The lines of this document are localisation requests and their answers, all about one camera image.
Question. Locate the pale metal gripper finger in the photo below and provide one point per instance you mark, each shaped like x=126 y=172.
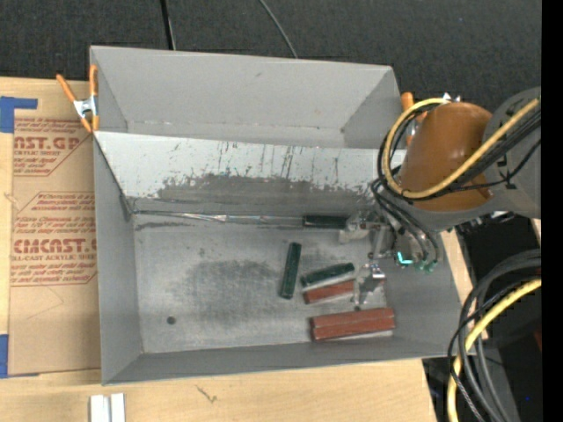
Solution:
x=358 y=229
x=374 y=286

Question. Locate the red-brown flat block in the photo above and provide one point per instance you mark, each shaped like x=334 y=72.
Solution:
x=329 y=291
x=354 y=330

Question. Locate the grey metal bin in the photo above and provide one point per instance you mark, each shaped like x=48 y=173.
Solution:
x=228 y=279

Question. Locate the brown cardboard board red print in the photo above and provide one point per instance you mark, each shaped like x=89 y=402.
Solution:
x=48 y=218

